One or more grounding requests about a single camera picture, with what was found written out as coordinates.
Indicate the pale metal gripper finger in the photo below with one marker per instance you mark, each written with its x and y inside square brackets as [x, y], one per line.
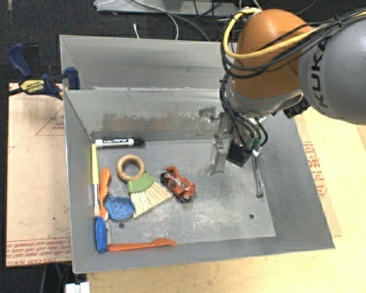
[208, 112]
[218, 159]

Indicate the red toy motorcycle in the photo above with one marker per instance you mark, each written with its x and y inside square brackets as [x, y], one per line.
[180, 185]

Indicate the grey metal bin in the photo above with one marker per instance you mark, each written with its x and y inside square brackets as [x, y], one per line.
[219, 218]

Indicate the green hand brush pale bristles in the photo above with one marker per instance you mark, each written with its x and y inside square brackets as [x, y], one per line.
[146, 197]

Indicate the black and white marker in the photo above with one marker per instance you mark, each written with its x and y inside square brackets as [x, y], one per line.
[114, 142]

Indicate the blue red-dotted cloth piece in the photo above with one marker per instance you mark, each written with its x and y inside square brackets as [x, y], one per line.
[119, 207]

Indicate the orange plastic spoon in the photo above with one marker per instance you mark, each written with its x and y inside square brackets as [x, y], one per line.
[134, 246]

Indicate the brown cardboard board red print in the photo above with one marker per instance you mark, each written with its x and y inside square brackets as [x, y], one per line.
[36, 175]

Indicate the black cylinder on white bracket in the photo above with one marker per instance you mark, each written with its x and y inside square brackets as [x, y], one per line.
[238, 156]

